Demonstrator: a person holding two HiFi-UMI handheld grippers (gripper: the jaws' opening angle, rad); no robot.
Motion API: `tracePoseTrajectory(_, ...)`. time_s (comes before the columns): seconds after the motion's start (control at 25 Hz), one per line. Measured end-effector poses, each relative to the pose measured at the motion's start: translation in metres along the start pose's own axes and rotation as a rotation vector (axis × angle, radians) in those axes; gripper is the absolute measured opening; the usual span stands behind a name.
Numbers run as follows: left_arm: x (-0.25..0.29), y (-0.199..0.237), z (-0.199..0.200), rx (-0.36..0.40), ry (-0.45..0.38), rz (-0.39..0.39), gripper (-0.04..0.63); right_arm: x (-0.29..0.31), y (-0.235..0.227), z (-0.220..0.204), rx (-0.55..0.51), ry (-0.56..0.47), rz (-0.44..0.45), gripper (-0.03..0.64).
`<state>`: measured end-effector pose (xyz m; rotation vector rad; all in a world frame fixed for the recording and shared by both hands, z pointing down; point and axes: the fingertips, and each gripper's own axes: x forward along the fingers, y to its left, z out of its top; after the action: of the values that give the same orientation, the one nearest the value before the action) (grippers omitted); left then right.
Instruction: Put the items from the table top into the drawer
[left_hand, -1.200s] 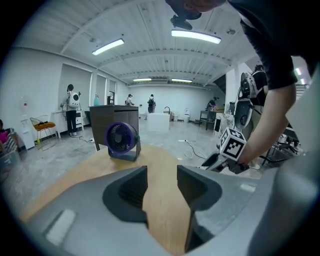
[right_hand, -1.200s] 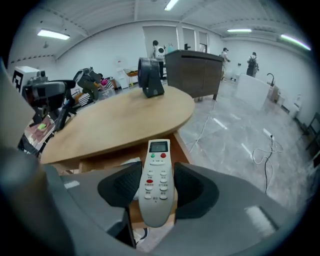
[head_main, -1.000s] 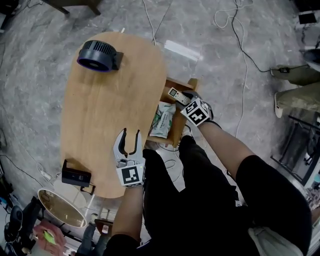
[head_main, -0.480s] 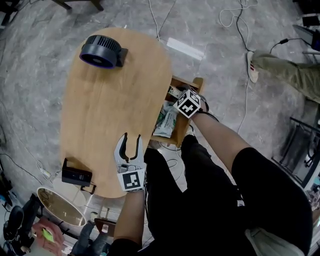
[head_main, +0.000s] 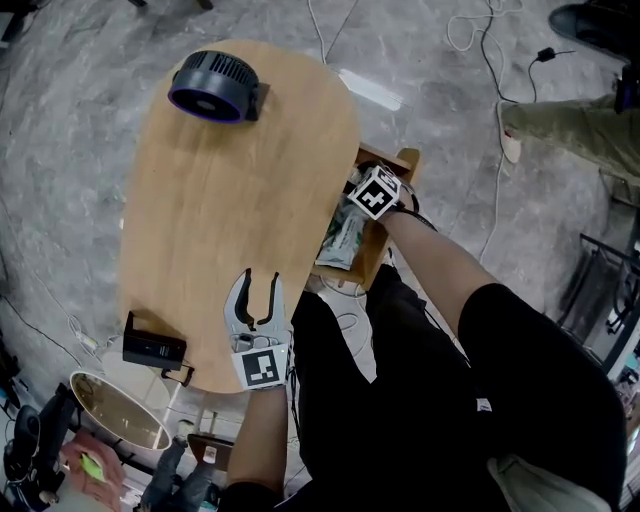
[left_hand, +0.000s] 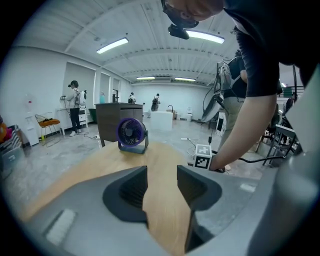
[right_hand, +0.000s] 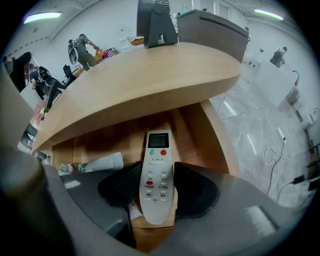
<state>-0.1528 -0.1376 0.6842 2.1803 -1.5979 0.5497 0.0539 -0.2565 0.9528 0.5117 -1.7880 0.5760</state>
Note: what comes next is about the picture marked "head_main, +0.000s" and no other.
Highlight brown clipboard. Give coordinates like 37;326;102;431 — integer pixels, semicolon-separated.
187;432;236;474

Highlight black metal loop stand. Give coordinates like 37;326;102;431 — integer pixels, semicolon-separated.
159;363;196;388

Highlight black metal rack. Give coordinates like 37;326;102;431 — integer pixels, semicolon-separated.
557;232;640;371

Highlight wooden coffee table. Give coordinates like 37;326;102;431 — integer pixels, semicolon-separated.
117;38;362;396

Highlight long white cable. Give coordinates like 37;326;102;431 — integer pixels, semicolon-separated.
478;99;507;261

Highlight wooden drawer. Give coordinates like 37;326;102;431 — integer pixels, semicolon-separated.
312;142;421;292

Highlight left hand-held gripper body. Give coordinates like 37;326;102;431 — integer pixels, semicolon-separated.
227;323;293;392

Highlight light grey shoulder strap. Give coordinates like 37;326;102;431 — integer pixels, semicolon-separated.
487;453;614;512

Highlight person's black trousers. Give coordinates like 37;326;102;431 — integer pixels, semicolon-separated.
289;264;476;451

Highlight black box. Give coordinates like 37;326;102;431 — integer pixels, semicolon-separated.
122;310;189;372

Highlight black helmet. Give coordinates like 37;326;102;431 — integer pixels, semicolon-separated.
2;404;42;484

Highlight person's black shirt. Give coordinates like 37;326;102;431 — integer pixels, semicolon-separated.
219;282;629;512

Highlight white wet wipes packet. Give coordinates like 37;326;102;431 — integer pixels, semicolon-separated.
314;202;374;273

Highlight person's right forearm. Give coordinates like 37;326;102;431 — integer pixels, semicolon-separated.
379;207;499;341

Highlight pink cloth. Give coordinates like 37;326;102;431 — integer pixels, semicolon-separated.
59;430;126;512

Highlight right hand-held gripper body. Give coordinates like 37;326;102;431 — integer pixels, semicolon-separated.
346;164;404;222

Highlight black cable with adapter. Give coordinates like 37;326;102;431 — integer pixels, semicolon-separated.
479;0;576;104

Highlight person's left forearm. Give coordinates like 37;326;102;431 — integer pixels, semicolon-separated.
225;384;290;496

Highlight purple black desk fan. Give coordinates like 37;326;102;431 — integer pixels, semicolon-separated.
167;49;271;125

